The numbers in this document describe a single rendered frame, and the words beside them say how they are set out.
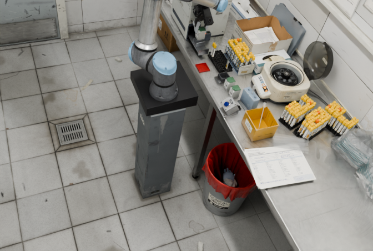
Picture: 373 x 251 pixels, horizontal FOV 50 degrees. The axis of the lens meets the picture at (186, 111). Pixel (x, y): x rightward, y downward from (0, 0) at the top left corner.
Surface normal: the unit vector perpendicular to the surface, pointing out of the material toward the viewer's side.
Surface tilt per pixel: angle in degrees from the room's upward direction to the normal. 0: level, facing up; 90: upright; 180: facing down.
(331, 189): 0
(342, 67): 90
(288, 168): 0
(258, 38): 1
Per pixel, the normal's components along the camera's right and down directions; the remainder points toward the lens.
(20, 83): 0.13, -0.65
